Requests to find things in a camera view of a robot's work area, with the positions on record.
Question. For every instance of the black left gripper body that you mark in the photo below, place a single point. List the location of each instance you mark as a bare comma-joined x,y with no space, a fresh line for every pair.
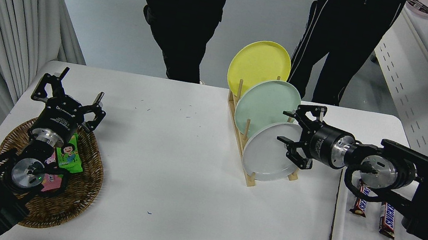
58,119

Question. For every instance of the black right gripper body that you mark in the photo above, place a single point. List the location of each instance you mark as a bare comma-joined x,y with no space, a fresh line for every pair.
324,144

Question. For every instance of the gray plate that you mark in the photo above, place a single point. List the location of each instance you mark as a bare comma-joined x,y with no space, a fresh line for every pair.
264,159

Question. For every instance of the mint green plate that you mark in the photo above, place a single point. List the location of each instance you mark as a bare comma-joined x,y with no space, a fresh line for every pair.
267,105

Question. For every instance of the wooden plate rack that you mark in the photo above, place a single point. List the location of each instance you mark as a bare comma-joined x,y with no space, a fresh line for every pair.
250,180

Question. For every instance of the yellow plate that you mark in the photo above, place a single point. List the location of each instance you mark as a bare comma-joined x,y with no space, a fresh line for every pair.
257,64

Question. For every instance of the green snack packet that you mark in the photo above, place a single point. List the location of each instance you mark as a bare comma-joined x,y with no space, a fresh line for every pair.
69,156

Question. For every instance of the pink snack packet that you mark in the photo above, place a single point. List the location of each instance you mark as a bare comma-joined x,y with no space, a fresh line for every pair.
53,185

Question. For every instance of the brown chocolate bar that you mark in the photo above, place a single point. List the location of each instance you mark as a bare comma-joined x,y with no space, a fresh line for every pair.
359,205
387,223

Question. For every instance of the brown wicker basket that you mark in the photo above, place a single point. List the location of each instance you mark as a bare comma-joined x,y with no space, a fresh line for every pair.
77,197

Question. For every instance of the person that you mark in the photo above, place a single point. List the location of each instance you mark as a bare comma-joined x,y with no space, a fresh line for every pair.
183,22
343,37

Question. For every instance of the pink bowl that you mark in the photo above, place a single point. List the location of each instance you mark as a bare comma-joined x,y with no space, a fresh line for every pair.
423,8

